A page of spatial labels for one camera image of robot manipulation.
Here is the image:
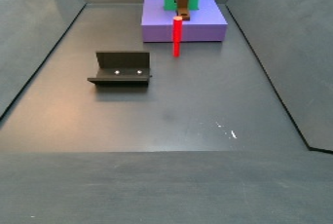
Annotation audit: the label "purple base block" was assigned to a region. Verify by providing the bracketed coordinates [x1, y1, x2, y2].
[140, 0, 227, 42]

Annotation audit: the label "black angle bracket fixture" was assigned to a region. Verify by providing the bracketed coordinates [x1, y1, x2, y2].
[87, 51, 151, 85]

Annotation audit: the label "red cylinder peg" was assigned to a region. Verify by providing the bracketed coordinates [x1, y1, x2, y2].
[173, 16, 182, 57]

